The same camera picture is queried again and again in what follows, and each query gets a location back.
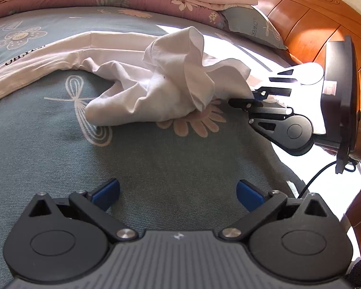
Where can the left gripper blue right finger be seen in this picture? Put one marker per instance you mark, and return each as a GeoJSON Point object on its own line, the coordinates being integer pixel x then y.
{"type": "Point", "coordinates": [256, 200]}

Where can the orange wooden headboard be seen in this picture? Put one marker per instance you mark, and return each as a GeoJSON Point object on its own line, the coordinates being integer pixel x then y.
{"type": "Point", "coordinates": [306, 27]}

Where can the grey-green printed pillow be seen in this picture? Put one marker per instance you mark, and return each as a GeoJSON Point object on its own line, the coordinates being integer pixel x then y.
{"type": "Point", "coordinates": [251, 23]}

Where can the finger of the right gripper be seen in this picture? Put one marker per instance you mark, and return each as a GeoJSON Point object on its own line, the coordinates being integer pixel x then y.
{"type": "Point", "coordinates": [262, 93]}
{"type": "Point", "coordinates": [260, 107]}

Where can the white printed t-shirt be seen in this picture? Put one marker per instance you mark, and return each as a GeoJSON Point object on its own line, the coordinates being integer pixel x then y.
{"type": "Point", "coordinates": [153, 79]}

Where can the teal floral bed sheet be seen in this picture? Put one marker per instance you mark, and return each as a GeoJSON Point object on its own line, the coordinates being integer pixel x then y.
{"type": "Point", "coordinates": [184, 183]}

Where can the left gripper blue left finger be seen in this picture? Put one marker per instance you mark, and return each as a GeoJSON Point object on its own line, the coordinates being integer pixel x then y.
{"type": "Point", "coordinates": [97, 200]}

